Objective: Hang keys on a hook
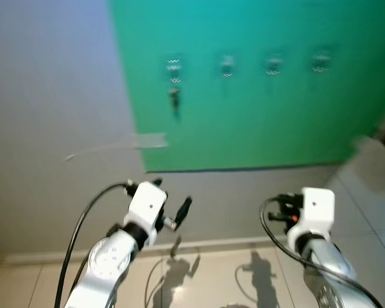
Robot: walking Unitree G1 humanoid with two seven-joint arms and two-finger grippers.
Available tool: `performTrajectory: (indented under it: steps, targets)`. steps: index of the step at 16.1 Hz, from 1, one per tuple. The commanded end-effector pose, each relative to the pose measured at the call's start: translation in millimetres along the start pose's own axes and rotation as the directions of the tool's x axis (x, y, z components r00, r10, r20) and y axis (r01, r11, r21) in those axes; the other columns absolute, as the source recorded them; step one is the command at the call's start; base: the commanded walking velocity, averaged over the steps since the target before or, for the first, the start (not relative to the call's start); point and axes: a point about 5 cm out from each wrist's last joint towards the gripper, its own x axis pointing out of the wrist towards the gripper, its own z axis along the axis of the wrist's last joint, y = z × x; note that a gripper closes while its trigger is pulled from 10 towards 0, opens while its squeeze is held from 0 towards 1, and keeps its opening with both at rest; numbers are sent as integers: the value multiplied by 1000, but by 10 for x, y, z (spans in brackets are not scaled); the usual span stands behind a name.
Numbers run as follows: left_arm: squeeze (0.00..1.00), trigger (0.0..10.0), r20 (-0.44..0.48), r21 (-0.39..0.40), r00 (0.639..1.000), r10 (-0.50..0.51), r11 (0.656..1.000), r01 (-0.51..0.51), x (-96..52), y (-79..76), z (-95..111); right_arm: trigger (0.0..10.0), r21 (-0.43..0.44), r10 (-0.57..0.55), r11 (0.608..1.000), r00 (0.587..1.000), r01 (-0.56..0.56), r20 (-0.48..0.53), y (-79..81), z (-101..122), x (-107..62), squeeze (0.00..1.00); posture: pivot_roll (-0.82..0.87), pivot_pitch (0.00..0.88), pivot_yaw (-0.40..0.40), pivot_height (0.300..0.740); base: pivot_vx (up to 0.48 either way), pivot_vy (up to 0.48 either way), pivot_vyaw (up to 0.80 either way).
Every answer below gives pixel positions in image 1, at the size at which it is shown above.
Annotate grey tape strip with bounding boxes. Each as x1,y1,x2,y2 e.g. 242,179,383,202
135,132,169,150

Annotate dark hanging key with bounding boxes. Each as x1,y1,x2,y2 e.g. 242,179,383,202
168,81,182,121

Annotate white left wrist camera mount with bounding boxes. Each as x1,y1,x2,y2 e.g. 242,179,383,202
124,182,168,248

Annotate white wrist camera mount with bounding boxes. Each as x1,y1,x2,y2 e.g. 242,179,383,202
289,187,336,252
124,182,168,248

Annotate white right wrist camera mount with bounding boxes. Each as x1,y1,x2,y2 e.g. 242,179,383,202
289,187,336,252

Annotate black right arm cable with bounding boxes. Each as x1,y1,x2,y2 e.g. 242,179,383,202
259,196,383,308

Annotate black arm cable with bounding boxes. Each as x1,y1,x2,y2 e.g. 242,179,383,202
53,182,137,308
259,196,383,308

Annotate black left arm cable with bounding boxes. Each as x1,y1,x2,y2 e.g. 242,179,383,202
53,182,137,308

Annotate green wall board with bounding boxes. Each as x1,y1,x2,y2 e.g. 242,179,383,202
108,0,385,173

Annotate clear adhesive wall hook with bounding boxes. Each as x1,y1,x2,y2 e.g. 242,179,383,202
166,55,184,83
219,55,237,79
311,50,332,75
264,54,284,78

